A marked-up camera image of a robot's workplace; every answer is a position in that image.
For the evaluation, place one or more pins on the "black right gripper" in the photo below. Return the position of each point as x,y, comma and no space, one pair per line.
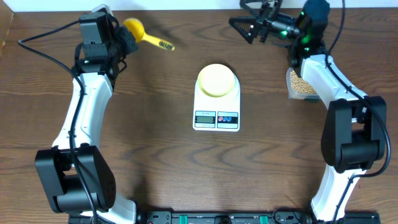
263,23

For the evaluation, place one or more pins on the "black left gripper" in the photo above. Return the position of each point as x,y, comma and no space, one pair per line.
124,36

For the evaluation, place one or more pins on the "yellow measuring scoop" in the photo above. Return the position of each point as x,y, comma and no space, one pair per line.
136,27

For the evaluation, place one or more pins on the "yellow bowl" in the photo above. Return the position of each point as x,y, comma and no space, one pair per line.
216,80

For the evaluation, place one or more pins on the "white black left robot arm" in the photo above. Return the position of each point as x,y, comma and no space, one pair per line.
74,175

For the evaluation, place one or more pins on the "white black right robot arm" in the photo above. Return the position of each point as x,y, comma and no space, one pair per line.
354,135

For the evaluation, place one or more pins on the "white digital kitchen scale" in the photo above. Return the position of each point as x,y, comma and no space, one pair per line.
217,114

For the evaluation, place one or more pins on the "soybeans pile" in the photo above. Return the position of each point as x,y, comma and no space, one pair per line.
299,85

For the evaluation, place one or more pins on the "clear plastic container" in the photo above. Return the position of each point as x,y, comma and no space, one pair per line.
291,93

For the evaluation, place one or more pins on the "green tape label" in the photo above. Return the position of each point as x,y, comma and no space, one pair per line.
312,99

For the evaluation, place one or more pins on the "brown cardboard panel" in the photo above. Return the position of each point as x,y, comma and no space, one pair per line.
6,17

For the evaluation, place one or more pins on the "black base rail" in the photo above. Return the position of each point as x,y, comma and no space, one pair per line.
280,216

